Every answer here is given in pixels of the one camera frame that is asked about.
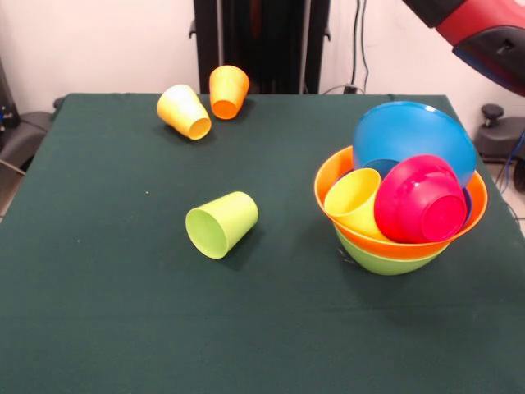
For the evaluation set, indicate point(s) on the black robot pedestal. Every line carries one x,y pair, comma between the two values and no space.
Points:
254,45

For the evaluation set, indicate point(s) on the yellow cup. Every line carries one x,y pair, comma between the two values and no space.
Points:
352,197
174,100

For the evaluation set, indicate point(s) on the orange cup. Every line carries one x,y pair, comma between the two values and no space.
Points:
227,90

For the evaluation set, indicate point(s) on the yellow-orange cup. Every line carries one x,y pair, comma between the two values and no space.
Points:
199,127

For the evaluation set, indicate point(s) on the green cup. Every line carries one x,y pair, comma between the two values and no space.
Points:
217,230

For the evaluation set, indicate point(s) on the blue bowl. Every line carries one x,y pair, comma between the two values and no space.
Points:
410,131

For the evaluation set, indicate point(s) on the black equipment box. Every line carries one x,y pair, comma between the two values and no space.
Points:
6,106

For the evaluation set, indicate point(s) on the dark green tablecloth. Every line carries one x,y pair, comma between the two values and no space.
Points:
164,308

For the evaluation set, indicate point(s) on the green bowl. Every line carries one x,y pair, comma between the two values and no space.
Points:
381,262

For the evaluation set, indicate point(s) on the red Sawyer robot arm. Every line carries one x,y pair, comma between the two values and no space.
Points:
471,12

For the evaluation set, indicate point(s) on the purple bowl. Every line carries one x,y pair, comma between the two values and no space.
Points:
468,203

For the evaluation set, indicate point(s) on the large orange bowl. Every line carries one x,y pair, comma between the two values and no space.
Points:
410,250

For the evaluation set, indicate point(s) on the small pink bowl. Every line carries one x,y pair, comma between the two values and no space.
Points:
414,205

